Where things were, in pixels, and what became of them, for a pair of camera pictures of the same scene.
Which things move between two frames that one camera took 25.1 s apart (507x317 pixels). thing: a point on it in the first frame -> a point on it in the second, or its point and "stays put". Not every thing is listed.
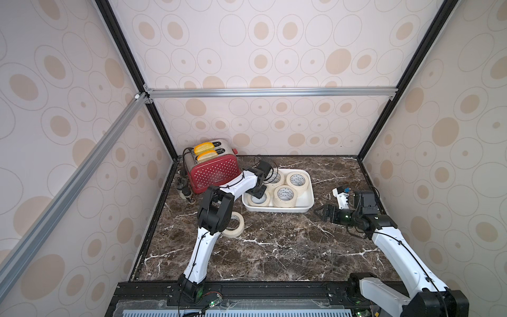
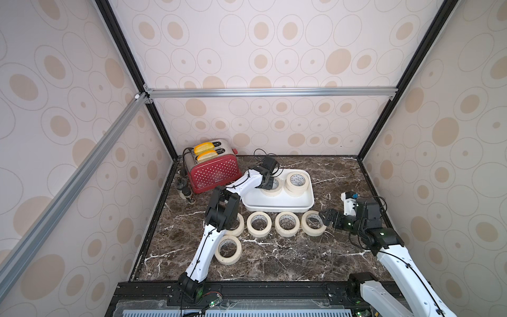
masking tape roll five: [251, 200] -> [259, 224]
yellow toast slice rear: [203, 147] stays put
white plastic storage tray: [305, 203] stays put
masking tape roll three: [235, 232] stays put
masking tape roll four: [284, 196] -> [309, 231]
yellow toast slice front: [207, 155] stays put
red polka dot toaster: [210, 164] stays put
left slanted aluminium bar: [32, 236] stays put
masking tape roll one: [275, 179] -> [228, 250]
